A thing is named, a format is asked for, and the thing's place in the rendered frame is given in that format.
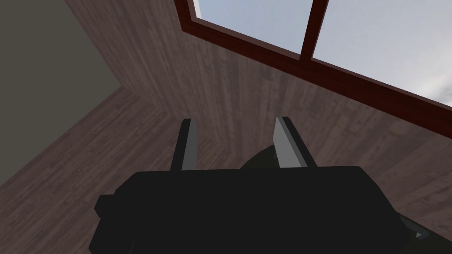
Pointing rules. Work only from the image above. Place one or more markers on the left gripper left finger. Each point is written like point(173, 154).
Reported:
point(186, 148)

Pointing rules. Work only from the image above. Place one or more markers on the dark red framed window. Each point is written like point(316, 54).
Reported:
point(353, 42)

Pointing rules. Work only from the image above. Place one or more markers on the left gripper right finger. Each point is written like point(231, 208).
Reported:
point(289, 148)

